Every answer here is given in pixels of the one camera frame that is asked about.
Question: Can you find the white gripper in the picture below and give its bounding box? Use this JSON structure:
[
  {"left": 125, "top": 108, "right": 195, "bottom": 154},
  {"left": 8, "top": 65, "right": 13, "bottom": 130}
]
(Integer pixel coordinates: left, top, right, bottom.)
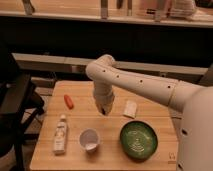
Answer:
[{"left": 93, "top": 88, "right": 115, "bottom": 115}]

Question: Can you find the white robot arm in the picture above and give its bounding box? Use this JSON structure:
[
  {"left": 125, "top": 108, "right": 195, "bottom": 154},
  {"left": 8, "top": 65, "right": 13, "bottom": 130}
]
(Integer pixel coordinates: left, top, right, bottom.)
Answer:
[{"left": 86, "top": 54, "right": 213, "bottom": 171}]

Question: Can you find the white ceramic cup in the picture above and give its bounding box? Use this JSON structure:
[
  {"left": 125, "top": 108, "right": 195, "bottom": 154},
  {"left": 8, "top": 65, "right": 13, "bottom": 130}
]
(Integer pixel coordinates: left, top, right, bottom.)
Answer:
[{"left": 79, "top": 128, "right": 100, "bottom": 153}]

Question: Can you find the green ceramic bowl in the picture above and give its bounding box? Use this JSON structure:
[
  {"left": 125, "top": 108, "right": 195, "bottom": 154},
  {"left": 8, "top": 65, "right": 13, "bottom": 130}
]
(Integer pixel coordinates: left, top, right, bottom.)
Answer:
[{"left": 120, "top": 121, "right": 158, "bottom": 161}]

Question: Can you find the orange carrot toy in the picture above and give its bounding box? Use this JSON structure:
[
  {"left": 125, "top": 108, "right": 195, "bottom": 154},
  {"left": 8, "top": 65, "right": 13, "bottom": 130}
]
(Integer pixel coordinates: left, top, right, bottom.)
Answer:
[{"left": 64, "top": 95, "right": 74, "bottom": 109}]

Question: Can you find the wooden table board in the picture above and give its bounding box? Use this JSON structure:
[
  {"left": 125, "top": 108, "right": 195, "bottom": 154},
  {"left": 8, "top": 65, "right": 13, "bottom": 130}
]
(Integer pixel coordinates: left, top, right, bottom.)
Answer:
[{"left": 30, "top": 81, "right": 178, "bottom": 171}]

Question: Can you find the white lotion bottle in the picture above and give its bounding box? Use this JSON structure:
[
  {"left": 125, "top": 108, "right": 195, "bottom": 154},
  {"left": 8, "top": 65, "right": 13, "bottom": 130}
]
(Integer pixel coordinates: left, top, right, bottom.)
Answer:
[{"left": 53, "top": 115, "right": 67, "bottom": 155}]

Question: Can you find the black office chair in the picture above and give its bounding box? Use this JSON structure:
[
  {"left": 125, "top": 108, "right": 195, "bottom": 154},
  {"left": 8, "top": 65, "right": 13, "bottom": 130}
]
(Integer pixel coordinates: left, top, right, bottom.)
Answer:
[{"left": 0, "top": 42, "right": 44, "bottom": 171}]

